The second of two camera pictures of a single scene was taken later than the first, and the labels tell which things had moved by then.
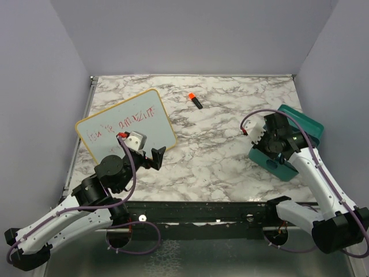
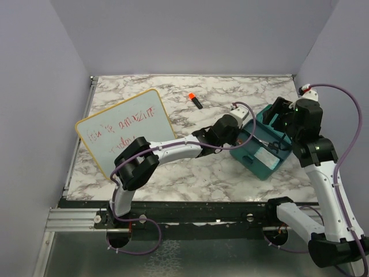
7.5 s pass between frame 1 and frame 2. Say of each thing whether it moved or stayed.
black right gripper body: moved
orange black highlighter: stayed
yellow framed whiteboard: stayed
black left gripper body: moved
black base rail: stayed
